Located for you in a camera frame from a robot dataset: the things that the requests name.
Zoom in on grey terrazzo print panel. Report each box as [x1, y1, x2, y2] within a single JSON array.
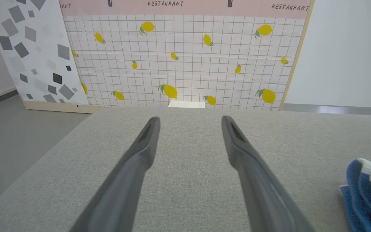
[[0, 0, 109, 114]]

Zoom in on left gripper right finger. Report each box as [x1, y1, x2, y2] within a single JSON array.
[[221, 115, 315, 232]]

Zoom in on white box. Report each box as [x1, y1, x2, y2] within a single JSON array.
[[168, 101, 205, 109]]

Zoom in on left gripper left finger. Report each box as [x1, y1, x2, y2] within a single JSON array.
[[69, 117, 161, 232]]

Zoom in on blue garment with white trim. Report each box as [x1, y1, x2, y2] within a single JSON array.
[[339, 158, 371, 232]]

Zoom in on lemon print partition panel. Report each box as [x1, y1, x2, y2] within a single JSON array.
[[58, 0, 316, 112]]

